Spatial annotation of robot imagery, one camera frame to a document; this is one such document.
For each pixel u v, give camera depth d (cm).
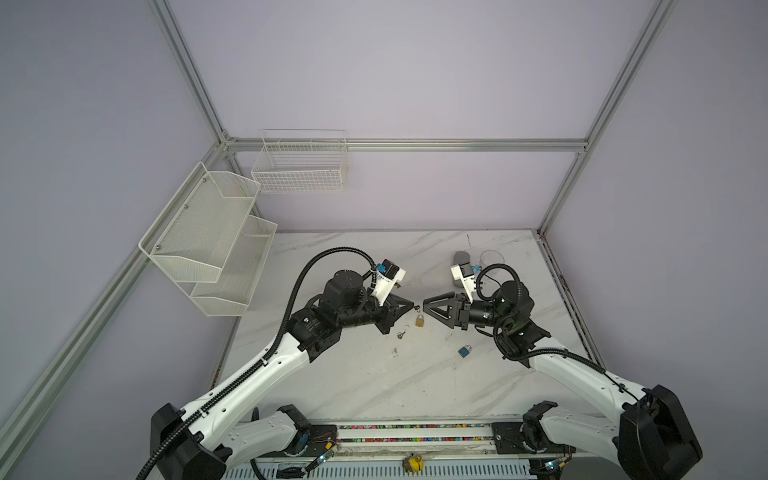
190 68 75
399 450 73
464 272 65
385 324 60
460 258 110
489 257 108
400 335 93
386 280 60
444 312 69
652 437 40
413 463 69
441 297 70
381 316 60
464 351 88
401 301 67
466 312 62
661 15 68
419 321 95
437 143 93
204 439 38
